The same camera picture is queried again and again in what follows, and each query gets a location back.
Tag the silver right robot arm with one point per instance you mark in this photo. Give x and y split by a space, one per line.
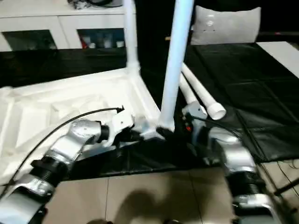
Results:
238 154

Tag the white plastic table leg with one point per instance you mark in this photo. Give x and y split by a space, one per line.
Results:
189 91
174 70
203 88
131 35

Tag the white plastic table top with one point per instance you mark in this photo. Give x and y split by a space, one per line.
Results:
58 98

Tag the black metal frame bar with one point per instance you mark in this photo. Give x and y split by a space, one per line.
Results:
288 186

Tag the white glass-door cabinet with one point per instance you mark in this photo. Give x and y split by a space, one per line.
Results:
35 21

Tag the grey round helmet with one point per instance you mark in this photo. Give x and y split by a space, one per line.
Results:
102 2

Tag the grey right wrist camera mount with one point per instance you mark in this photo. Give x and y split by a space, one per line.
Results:
194 109

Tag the small white jar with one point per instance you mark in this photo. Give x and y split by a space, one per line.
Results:
119 44
92 44
107 43

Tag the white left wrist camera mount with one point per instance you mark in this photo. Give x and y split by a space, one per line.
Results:
121 122

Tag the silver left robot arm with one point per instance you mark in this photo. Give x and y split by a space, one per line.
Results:
70 142

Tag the black robot foot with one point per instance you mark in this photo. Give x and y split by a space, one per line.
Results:
171 221
97 221

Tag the dark clutter pile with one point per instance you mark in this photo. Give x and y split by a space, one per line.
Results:
78 4

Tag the grey cushion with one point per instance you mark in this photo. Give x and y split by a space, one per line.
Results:
226 28

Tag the black work mat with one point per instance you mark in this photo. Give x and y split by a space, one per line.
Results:
233 74

